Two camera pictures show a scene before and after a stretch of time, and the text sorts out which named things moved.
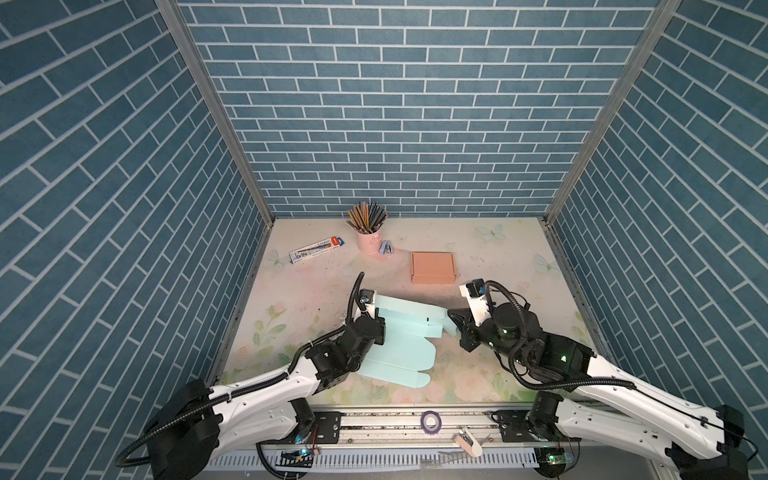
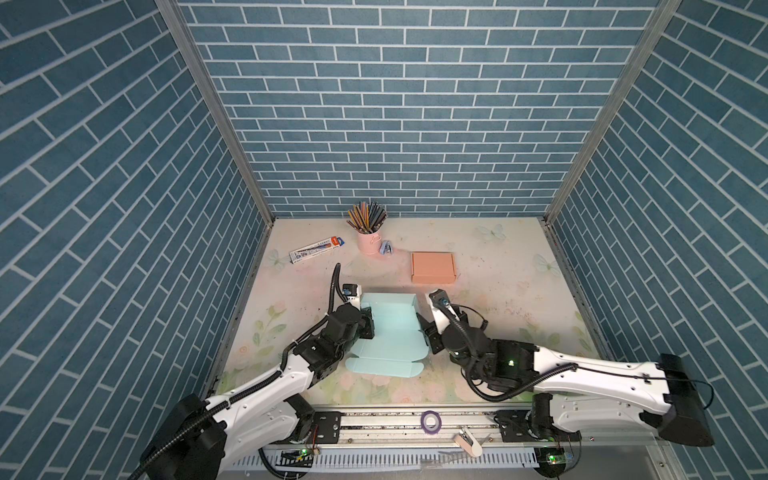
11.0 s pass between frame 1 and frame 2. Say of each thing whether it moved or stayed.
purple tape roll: stayed
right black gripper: moved
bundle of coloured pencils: stayed
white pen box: stayed
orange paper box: stayed
